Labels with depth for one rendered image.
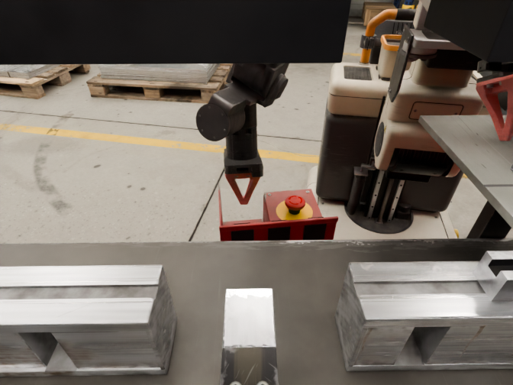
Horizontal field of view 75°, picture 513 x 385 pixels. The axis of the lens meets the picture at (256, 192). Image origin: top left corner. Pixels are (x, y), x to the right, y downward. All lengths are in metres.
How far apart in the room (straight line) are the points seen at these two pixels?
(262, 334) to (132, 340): 0.13
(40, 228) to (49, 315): 1.74
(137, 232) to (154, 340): 1.51
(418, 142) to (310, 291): 0.66
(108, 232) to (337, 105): 1.28
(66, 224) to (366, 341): 1.82
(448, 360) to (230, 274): 0.25
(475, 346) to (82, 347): 0.35
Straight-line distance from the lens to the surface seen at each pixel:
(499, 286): 0.35
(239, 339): 0.24
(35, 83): 3.71
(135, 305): 0.31
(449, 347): 0.38
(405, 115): 1.00
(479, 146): 0.51
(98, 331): 0.32
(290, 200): 0.64
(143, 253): 0.48
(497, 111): 0.52
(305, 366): 0.38
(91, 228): 1.94
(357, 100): 1.24
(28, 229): 2.09
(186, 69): 3.15
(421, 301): 0.33
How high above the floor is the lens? 1.22
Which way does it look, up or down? 38 degrees down
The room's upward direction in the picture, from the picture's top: straight up
